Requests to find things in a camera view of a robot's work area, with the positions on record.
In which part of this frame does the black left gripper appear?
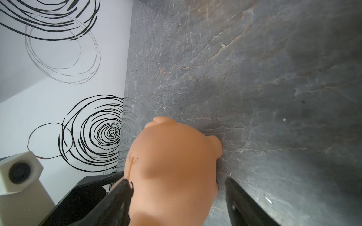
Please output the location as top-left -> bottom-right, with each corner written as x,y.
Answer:
39,171 -> 124,226

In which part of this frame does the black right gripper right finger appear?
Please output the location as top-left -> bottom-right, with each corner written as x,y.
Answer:
225,177 -> 279,226

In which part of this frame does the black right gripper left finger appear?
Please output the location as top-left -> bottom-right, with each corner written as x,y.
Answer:
70,179 -> 134,226

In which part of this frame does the pink piggy bank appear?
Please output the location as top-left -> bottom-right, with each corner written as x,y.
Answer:
123,116 -> 223,226

